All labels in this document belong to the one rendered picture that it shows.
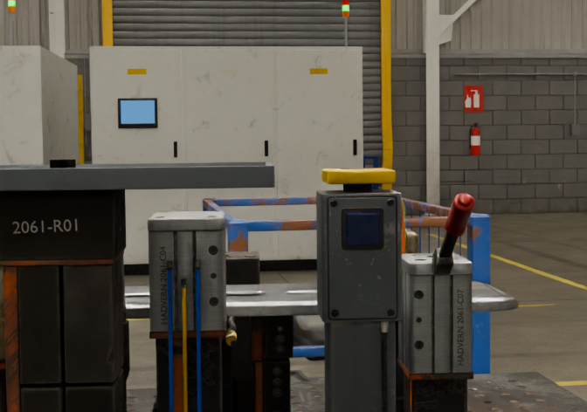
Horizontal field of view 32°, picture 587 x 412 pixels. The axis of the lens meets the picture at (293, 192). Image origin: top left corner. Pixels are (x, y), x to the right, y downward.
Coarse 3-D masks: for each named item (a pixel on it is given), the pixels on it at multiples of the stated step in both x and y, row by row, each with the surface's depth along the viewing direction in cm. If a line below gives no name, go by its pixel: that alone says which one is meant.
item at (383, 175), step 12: (324, 168) 94; (336, 168) 93; (348, 168) 92; (360, 168) 93; (372, 168) 92; (384, 168) 92; (324, 180) 91; (336, 180) 89; (348, 180) 89; (360, 180) 89; (372, 180) 89; (384, 180) 89
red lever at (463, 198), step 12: (456, 204) 94; (468, 204) 94; (456, 216) 95; (468, 216) 95; (456, 228) 97; (444, 240) 101; (456, 240) 100; (444, 252) 102; (432, 264) 105; (444, 264) 103
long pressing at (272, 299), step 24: (144, 288) 130; (240, 288) 130; (264, 288) 129; (288, 288) 129; (312, 288) 129; (480, 288) 127; (144, 312) 115; (240, 312) 116; (264, 312) 116; (288, 312) 116; (312, 312) 116
